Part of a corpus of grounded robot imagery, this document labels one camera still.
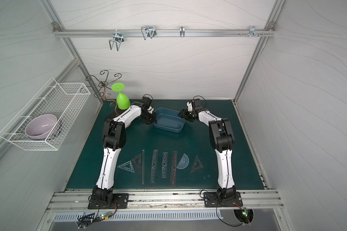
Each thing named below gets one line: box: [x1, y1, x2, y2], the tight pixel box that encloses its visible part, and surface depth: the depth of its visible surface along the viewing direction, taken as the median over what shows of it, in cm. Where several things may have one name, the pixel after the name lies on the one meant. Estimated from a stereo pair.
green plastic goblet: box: [111, 82, 131, 111], surface depth 90 cm
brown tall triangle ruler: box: [131, 153, 142, 175], surface depth 88 cm
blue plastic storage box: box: [152, 107, 186, 134], surface depth 112 cm
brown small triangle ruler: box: [190, 154, 204, 174], surface depth 88 cm
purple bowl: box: [25, 114, 58, 141], surface depth 62 cm
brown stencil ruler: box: [171, 151, 178, 186], surface depth 87 cm
